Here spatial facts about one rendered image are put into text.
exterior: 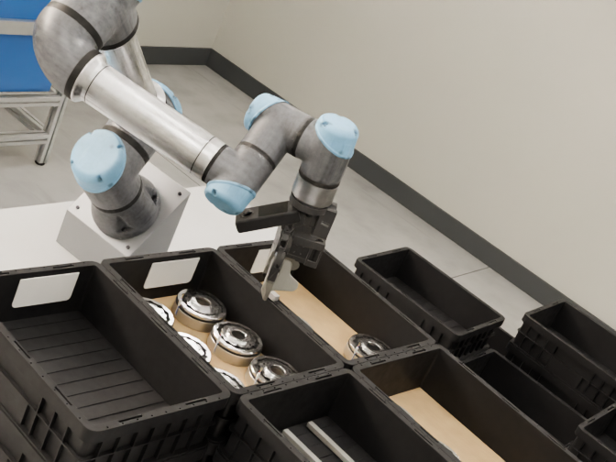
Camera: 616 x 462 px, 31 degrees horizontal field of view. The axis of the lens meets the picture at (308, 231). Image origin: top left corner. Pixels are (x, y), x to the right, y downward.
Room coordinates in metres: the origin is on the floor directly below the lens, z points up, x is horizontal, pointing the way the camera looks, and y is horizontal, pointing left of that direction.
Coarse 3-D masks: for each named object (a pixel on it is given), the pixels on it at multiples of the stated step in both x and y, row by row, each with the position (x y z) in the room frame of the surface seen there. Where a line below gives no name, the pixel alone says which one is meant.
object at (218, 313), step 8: (184, 296) 1.94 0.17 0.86; (208, 296) 1.98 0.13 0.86; (184, 304) 1.90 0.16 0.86; (192, 304) 1.91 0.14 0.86; (216, 304) 1.95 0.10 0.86; (192, 312) 1.89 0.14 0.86; (200, 312) 1.90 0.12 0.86; (208, 312) 1.91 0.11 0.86; (216, 312) 1.93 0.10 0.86; (224, 312) 1.94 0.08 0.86; (208, 320) 1.89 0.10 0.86; (216, 320) 1.90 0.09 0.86
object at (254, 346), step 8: (216, 328) 1.87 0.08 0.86; (224, 328) 1.88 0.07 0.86; (240, 328) 1.91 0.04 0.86; (248, 328) 1.92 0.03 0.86; (216, 336) 1.84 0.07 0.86; (224, 336) 1.85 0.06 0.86; (256, 336) 1.91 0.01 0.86; (224, 344) 1.83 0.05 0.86; (232, 344) 1.84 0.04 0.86; (240, 344) 1.85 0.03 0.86; (248, 344) 1.86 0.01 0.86; (256, 344) 1.88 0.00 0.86; (240, 352) 1.83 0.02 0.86; (248, 352) 1.84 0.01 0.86; (256, 352) 1.85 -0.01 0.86
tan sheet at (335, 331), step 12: (300, 288) 2.24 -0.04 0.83; (288, 300) 2.16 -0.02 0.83; (300, 300) 2.19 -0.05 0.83; (312, 300) 2.21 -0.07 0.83; (300, 312) 2.13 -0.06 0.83; (312, 312) 2.16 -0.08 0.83; (324, 312) 2.18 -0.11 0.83; (312, 324) 2.10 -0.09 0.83; (324, 324) 2.13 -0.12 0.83; (336, 324) 2.15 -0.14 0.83; (324, 336) 2.08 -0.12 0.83; (336, 336) 2.10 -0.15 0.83; (348, 336) 2.12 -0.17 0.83; (336, 348) 2.05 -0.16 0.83
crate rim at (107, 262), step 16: (144, 256) 1.89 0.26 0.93; (160, 256) 1.91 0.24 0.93; (176, 256) 1.94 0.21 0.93; (224, 256) 2.03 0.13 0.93; (112, 272) 1.78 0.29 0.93; (240, 272) 1.99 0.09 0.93; (128, 288) 1.75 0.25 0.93; (256, 288) 1.96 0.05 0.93; (144, 304) 1.72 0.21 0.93; (272, 304) 1.92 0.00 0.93; (160, 320) 1.70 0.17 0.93; (288, 320) 1.90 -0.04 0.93; (176, 336) 1.67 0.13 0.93; (192, 352) 1.64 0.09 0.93; (208, 368) 1.62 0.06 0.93; (320, 368) 1.77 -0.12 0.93; (336, 368) 1.80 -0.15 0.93; (224, 384) 1.59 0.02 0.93; (256, 384) 1.63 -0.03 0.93; (272, 384) 1.66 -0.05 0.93
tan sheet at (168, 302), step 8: (168, 296) 1.96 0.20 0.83; (168, 304) 1.93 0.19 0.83; (176, 320) 1.89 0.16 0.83; (224, 320) 1.97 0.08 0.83; (176, 328) 1.86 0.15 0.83; (184, 328) 1.87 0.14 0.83; (200, 336) 1.87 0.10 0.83; (216, 360) 1.82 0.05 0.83; (224, 368) 1.80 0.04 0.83; (232, 368) 1.81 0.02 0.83; (240, 368) 1.82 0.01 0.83; (240, 376) 1.80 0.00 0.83
